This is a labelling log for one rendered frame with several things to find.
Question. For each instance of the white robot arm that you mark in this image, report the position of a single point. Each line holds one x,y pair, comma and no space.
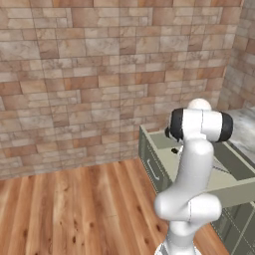
194,172

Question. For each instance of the grey-green open drawer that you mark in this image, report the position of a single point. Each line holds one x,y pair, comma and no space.
162,156

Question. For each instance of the grey-green base cupboard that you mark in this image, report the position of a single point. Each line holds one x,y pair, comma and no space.
237,225

